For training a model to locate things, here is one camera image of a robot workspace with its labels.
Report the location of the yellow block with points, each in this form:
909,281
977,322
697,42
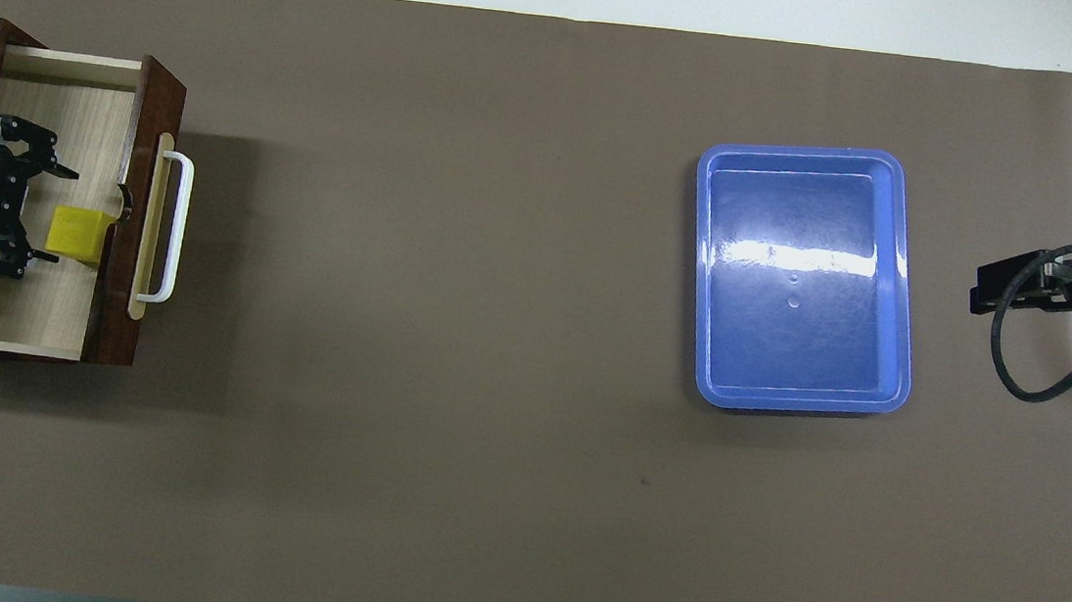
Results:
78,235

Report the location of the blue plastic tray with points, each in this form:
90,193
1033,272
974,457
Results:
803,287

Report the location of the brown table mat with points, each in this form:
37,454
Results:
444,332

